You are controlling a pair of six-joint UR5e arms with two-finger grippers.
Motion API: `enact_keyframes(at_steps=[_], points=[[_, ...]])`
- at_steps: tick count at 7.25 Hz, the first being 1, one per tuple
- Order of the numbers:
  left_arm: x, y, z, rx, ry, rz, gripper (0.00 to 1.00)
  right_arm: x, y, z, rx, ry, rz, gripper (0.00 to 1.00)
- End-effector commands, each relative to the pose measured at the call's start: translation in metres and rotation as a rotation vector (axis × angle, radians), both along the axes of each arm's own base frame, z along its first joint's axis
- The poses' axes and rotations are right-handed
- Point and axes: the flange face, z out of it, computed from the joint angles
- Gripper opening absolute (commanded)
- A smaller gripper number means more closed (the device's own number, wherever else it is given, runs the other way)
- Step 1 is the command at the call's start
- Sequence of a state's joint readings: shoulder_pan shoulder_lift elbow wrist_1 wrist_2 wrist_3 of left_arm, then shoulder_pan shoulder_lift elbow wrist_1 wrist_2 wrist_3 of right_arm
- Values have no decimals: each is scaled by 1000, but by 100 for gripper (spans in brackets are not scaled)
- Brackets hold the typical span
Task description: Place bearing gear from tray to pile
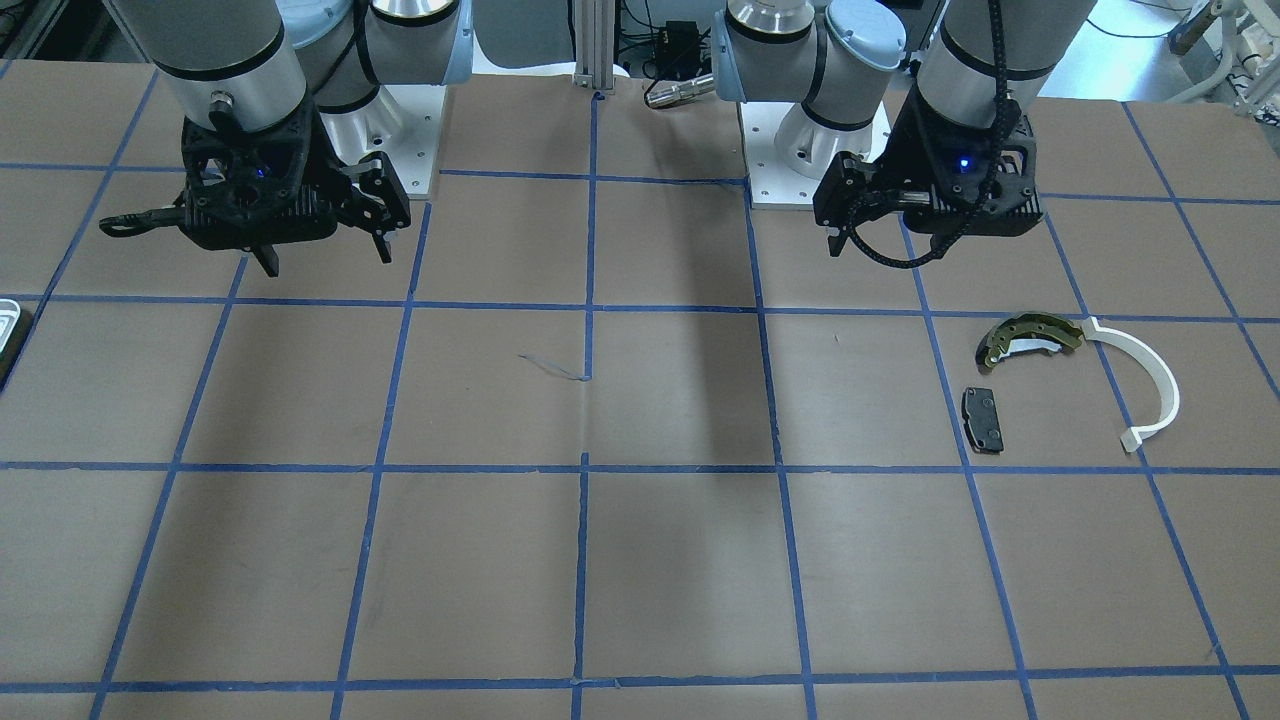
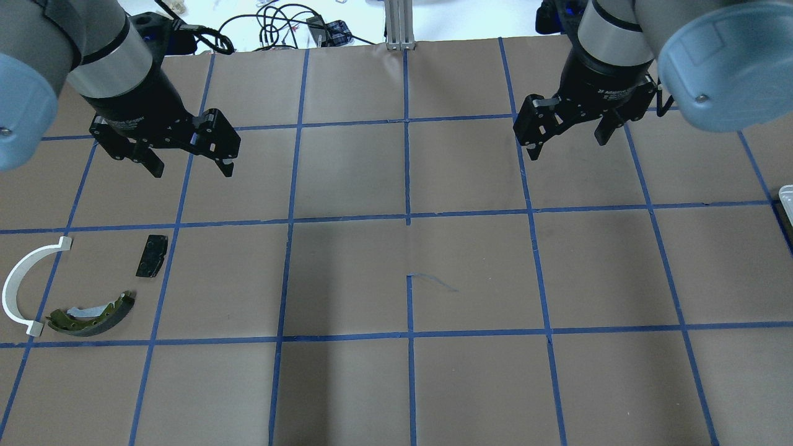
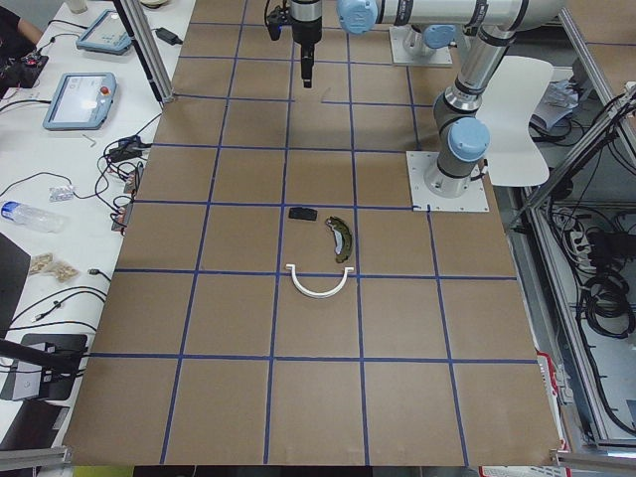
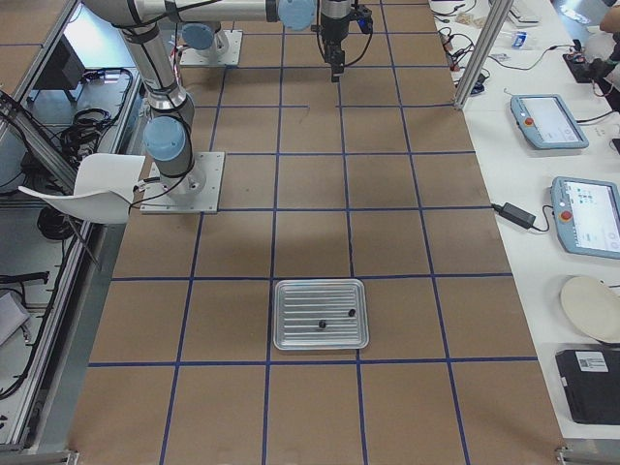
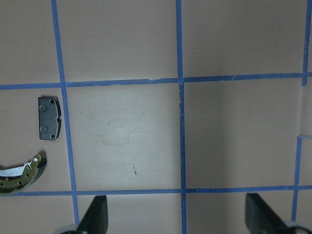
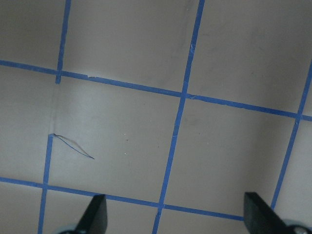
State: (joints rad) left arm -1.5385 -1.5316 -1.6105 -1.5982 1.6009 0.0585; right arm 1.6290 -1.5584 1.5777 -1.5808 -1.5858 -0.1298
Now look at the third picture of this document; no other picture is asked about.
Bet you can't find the white curved plastic bracket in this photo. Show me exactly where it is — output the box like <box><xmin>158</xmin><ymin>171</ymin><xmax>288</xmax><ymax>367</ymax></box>
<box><xmin>285</xmin><ymin>263</ymin><xmax>355</xmax><ymax>299</ymax></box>

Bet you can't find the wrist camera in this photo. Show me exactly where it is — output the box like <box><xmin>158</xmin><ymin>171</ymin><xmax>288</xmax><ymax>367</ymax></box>
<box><xmin>263</xmin><ymin>0</ymin><xmax>290</xmax><ymax>41</ymax></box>

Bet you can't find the far teach pendant tablet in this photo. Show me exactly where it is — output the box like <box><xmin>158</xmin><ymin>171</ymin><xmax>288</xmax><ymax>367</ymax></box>
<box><xmin>76</xmin><ymin>10</ymin><xmax>131</xmax><ymax>56</ymax></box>

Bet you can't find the black power adapter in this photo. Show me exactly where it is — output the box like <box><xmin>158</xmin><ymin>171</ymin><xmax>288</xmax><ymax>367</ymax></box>
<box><xmin>155</xmin><ymin>27</ymin><xmax>183</xmax><ymax>46</ymax></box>

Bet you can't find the near teach pendant tablet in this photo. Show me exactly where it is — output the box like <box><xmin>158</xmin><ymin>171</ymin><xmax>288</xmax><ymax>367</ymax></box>
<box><xmin>43</xmin><ymin>73</ymin><xmax>117</xmax><ymax>131</ymax></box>

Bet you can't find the white plastic chair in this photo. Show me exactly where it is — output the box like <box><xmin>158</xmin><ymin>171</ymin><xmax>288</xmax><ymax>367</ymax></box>
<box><xmin>476</xmin><ymin>56</ymin><xmax>554</xmax><ymax>187</ymax></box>

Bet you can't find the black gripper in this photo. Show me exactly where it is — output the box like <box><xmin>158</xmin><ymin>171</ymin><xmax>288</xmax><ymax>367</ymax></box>
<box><xmin>289</xmin><ymin>0</ymin><xmax>323</xmax><ymax>88</ymax></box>

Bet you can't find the black brake pad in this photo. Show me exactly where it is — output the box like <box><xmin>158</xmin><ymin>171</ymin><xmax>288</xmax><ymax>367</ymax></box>
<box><xmin>288</xmin><ymin>207</ymin><xmax>318</xmax><ymax>222</ymax></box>

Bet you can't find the aluminium frame post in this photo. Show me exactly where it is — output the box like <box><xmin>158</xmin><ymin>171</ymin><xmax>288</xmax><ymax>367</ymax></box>
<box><xmin>113</xmin><ymin>0</ymin><xmax>174</xmax><ymax>104</ymax></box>

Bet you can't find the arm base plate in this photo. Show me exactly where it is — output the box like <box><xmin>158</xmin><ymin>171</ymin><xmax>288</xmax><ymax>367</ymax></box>
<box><xmin>406</xmin><ymin>151</ymin><xmax>489</xmax><ymax>213</ymax></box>
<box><xmin>390</xmin><ymin>24</ymin><xmax>456</xmax><ymax>68</ymax></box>

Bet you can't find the bag of wooden pieces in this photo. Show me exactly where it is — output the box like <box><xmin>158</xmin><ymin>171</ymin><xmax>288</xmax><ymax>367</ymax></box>
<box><xmin>28</xmin><ymin>253</ymin><xmax>80</xmax><ymax>283</ymax></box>

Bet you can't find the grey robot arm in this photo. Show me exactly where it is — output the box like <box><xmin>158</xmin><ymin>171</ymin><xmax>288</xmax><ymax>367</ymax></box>
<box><xmin>336</xmin><ymin>1</ymin><xmax>565</xmax><ymax>198</ymax></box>

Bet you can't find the green brake shoe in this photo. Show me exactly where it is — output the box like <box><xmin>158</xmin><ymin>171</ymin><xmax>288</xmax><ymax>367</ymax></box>
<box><xmin>325</xmin><ymin>216</ymin><xmax>353</xmax><ymax>263</ymax></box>

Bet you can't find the clear plastic water bottle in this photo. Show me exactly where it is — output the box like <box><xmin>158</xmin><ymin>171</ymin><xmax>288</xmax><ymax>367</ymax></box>
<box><xmin>1</xmin><ymin>201</ymin><xmax>67</xmax><ymax>233</ymax></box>

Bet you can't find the teach pendant tablet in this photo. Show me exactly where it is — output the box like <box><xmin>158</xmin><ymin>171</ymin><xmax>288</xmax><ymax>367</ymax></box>
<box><xmin>43</xmin><ymin>73</ymin><xmax>117</xmax><ymax>131</ymax></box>
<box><xmin>76</xmin><ymin>10</ymin><xmax>131</xmax><ymax>56</ymax></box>

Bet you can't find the pill blister pack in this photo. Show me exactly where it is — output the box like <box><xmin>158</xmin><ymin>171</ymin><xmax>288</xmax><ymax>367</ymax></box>
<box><xmin>49</xmin><ymin>185</ymin><xmax>76</xmax><ymax>203</ymax></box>

